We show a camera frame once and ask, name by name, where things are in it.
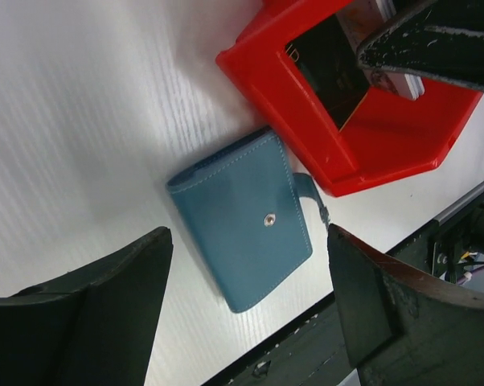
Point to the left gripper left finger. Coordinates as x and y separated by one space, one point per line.
92 326

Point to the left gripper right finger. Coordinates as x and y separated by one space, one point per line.
402 326

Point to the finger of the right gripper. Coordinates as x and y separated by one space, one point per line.
439 40

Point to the red plastic bin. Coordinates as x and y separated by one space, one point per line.
386 138

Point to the blue leather card holder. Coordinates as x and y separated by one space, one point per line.
242 207

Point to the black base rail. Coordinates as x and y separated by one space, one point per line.
310 350

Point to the aluminium frame rail right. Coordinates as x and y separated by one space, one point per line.
476 195

